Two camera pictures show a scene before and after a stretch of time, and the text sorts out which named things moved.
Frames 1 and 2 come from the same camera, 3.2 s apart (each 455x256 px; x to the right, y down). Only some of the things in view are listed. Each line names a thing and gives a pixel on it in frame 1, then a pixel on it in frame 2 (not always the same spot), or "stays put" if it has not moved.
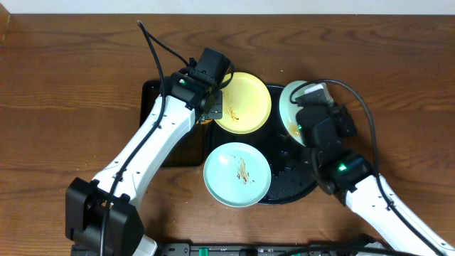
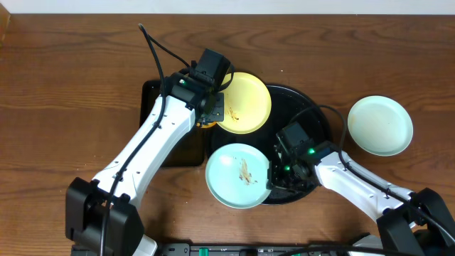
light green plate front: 237,174 stays put
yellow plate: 247,103 stays put
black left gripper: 216,105 stays put
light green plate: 288,109 -> 380,126
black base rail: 269,250 stays put
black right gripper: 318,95 -> 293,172
